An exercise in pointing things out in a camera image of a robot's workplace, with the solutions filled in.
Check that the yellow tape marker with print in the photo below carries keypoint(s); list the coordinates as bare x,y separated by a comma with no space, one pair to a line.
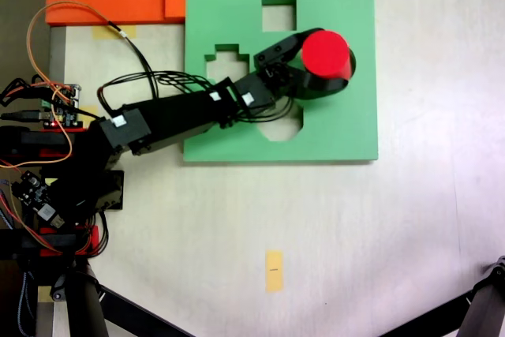
274,272

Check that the black motor driver board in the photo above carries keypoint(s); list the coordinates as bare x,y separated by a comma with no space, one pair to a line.
33,193

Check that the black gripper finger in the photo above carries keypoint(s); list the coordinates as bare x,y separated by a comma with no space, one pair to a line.
282,51
315,90

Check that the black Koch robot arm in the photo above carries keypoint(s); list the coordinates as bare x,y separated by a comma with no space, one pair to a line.
177,116

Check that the green shape sorter board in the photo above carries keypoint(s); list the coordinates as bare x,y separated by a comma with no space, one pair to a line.
347,135

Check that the thin black tripod leg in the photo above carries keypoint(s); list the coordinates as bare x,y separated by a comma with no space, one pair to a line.
138,315
426,321

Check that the yellow masking tape strip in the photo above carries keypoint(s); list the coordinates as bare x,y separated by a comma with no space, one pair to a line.
106,32
90,111

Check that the thick black tripod leg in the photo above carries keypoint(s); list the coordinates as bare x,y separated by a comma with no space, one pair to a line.
485,305
84,305

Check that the red cylinder block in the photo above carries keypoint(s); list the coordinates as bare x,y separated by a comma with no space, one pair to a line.
325,53

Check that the red base clamp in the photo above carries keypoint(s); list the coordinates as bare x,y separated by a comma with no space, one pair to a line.
55,152
92,236

